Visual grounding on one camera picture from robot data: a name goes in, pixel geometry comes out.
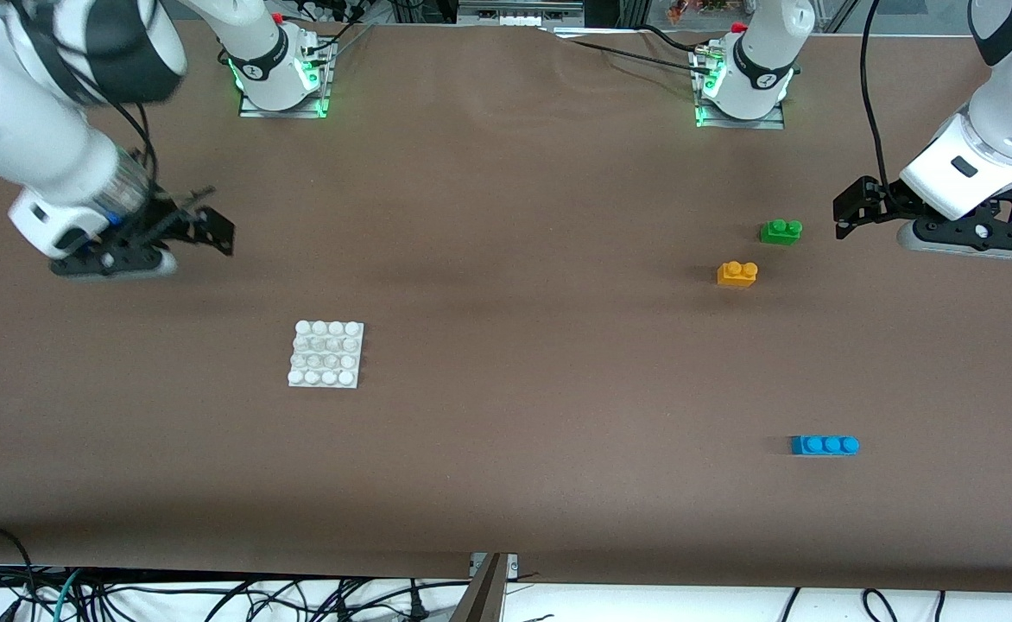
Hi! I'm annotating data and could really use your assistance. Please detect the white studded base plate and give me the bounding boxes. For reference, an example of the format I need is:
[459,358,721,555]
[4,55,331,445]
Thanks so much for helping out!
[288,320,365,390]

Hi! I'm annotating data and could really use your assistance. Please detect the blue three-stud block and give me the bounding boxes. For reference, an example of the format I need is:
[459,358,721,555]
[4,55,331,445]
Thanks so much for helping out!
[790,435,861,457]

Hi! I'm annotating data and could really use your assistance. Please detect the brown table cover sheet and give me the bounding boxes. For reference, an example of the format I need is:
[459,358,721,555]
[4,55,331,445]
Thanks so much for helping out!
[0,19,1012,597]

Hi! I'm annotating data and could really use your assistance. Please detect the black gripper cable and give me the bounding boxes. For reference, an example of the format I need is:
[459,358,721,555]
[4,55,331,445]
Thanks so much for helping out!
[859,0,894,189]
[113,91,218,221]

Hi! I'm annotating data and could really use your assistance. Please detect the black arm base cable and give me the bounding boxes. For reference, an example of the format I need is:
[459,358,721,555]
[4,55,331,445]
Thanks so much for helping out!
[638,23,718,54]
[549,28,707,68]

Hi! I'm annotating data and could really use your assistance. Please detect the teal floor cable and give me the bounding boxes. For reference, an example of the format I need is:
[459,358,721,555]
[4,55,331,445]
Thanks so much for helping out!
[50,568,85,622]

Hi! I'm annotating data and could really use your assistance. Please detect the aluminium frame structure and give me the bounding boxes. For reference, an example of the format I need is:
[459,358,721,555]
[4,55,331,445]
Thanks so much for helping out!
[457,0,589,29]

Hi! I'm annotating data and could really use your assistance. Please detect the aluminium frame bar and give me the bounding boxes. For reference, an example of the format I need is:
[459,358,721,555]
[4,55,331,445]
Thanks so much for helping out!
[450,553,520,622]

